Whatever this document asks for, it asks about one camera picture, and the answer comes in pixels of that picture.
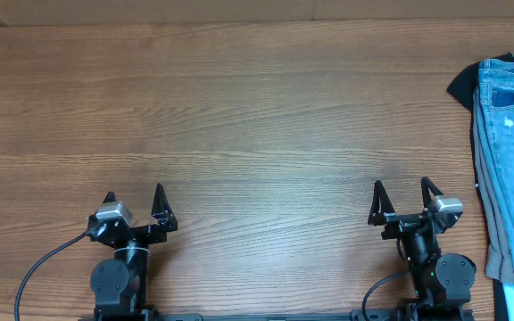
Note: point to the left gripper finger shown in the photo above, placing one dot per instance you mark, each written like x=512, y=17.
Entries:
x=162, y=211
x=110, y=197

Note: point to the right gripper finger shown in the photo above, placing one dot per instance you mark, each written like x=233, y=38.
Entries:
x=382, y=210
x=428, y=190

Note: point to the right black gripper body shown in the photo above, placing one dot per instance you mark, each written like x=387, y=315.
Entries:
x=401, y=225

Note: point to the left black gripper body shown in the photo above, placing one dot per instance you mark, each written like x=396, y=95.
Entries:
x=146, y=234

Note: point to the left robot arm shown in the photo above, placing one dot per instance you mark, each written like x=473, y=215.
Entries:
x=120, y=284

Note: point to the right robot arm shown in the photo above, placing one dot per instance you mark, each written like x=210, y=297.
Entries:
x=442, y=282

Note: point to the black garment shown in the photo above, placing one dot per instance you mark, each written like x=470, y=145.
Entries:
x=463, y=86

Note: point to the grey folded trousers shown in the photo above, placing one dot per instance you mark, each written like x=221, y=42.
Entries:
x=499, y=263

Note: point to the light blue garment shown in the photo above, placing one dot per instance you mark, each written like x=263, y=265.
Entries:
x=508, y=290

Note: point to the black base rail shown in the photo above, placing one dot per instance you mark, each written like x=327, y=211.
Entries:
x=354, y=315

